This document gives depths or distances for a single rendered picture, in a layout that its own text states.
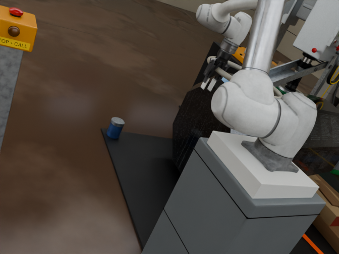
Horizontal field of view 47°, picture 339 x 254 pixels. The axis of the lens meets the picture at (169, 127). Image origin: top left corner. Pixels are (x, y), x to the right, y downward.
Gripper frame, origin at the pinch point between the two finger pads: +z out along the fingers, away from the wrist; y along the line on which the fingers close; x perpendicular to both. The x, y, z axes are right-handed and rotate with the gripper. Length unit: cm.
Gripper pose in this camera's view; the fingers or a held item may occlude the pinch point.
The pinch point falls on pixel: (208, 84)
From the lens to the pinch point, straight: 214.9
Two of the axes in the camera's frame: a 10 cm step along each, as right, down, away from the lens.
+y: 7.8, 1.5, 6.0
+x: -4.4, -5.5, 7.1
